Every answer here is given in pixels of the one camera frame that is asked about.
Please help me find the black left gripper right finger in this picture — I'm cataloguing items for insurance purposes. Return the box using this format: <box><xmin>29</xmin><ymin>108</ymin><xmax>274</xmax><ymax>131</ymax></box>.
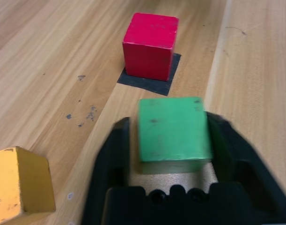
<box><xmin>205</xmin><ymin>111</ymin><xmax>286</xmax><ymax>213</ymax></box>

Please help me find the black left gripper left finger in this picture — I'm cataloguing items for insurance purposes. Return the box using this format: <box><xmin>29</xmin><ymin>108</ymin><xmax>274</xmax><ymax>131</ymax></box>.
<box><xmin>81</xmin><ymin>116</ymin><xmax>134</xmax><ymax>225</ymax></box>

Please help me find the green wooden block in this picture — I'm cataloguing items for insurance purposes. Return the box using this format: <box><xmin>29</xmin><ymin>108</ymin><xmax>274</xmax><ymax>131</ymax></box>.
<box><xmin>136</xmin><ymin>96</ymin><xmax>214</xmax><ymax>174</ymax></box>

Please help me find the yellow wooden block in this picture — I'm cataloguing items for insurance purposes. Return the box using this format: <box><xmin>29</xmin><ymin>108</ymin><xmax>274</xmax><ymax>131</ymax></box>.
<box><xmin>0</xmin><ymin>146</ymin><xmax>57</xmax><ymax>225</ymax></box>

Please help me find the red wooden block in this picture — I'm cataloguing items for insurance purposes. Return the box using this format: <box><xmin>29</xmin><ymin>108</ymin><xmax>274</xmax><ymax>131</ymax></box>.
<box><xmin>122</xmin><ymin>12</ymin><xmax>180</xmax><ymax>82</ymax></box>

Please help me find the black square marker patch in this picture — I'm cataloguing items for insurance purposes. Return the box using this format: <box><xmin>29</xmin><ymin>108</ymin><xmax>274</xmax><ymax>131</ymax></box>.
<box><xmin>117</xmin><ymin>52</ymin><xmax>182</xmax><ymax>97</ymax></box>

